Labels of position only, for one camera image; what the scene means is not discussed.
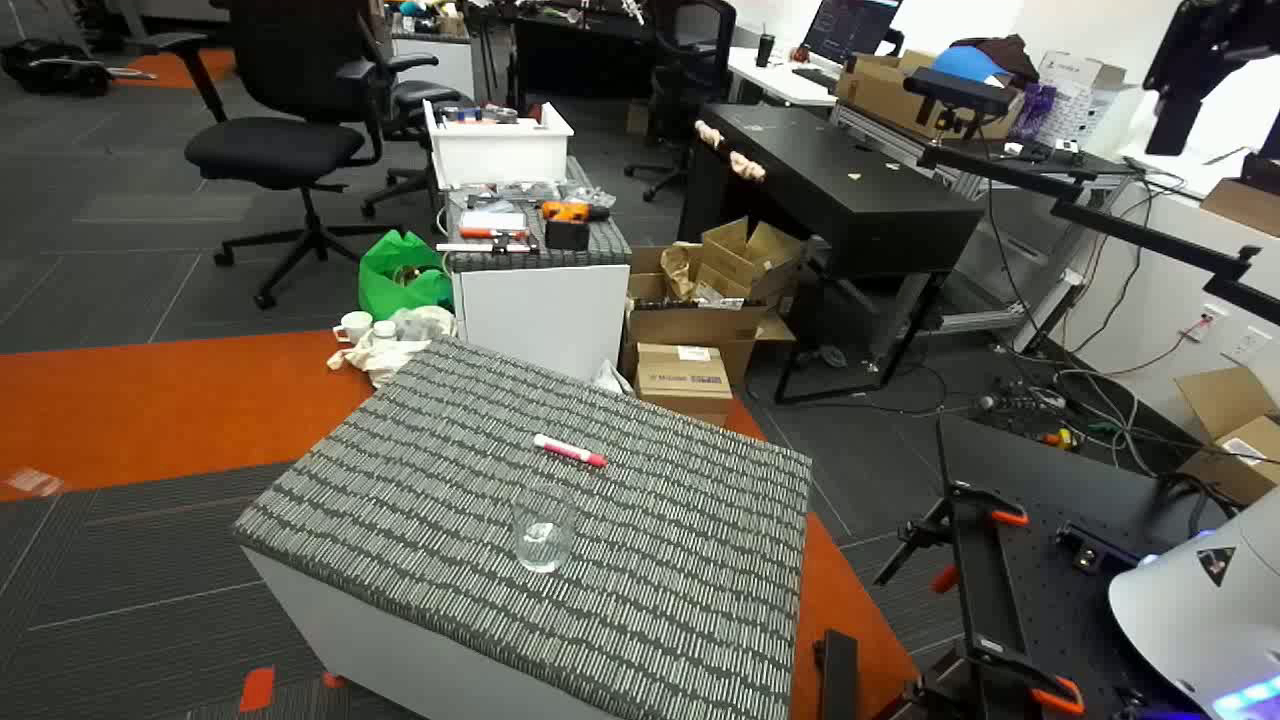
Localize bundle of floor cables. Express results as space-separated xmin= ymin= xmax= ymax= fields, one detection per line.
xmin=976 ymin=362 xmax=1195 ymax=473

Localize white drawer cabinet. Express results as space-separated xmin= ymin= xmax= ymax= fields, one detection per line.
xmin=238 ymin=539 xmax=619 ymax=720

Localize black bag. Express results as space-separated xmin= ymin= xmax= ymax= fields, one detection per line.
xmin=0 ymin=38 xmax=119 ymax=101

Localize black desk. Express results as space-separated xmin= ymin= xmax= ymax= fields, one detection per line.
xmin=676 ymin=101 xmax=992 ymax=409

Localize black robot table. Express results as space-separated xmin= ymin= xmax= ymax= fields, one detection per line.
xmin=916 ymin=411 xmax=1280 ymax=720

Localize black strap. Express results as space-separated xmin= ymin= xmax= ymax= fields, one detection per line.
xmin=810 ymin=627 xmax=864 ymax=720

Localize open laptop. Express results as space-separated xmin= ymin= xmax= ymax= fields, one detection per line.
xmin=798 ymin=0 xmax=906 ymax=71

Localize clear drinking glass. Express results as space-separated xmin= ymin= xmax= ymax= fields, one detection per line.
xmin=507 ymin=488 xmax=580 ymax=582

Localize small grey carpet mat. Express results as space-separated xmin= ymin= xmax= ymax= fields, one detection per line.
xmin=436 ymin=158 xmax=634 ymax=277

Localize small labelled cardboard box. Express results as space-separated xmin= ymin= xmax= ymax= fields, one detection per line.
xmin=631 ymin=340 xmax=738 ymax=411

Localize orange power drill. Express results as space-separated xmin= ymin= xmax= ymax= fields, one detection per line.
xmin=536 ymin=195 xmax=596 ymax=251

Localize white cloth pile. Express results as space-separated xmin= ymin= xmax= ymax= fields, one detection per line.
xmin=322 ymin=299 xmax=459 ymax=394

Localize open cardboard box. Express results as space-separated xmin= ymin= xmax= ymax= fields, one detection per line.
xmin=619 ymin=212 xmax=810 ymax=394

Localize white plastic bin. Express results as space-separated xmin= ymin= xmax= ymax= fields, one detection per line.
xmin=418 ymin=101 xmax=580 ymax=195

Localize black mesh office chair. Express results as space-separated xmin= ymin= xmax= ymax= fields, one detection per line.
xmin=619 ymin=0 xmax=738 ymax=207

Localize black clamp orange handle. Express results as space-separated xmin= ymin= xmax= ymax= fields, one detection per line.
xmin=916 ymin=637 xmax=1090 ymax=720
xmin=873 ymin=482 xmax=1035 ymax=595

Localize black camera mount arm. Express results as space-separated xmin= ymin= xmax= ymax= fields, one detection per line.
xmin=900 ymin=69 xmax=1280 ymax=329

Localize long cardboard box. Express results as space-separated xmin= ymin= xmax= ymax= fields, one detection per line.
xmin=830 ymin=50 xmax=1030 ymax=148

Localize green bag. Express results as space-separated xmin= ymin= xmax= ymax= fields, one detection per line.
xmin=354 ymin=223 xmax=459 ymax=323

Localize small white cabinet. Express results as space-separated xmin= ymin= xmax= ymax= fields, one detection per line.
xmin=447 ymin=258 xmax=634 ymax=394

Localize white desk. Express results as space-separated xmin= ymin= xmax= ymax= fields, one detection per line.
xmin=722 ymin=44 xmax=848 ymax=111

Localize white carton box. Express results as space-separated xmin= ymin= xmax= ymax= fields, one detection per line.
xmin=1029 ymin=50 xmax=1169 ymax=153

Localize red marker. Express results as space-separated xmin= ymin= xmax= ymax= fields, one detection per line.
xmin=531 ymin=428 xmax=611 ymax=478

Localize pile of small supplies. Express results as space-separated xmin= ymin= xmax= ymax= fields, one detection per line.
xmin=436 ymin=187 xmax=543 ymax=260

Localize cardboard box open flaps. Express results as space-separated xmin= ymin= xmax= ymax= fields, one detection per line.
xmin=1172 ymin=364 xmax=1280 ymax=513

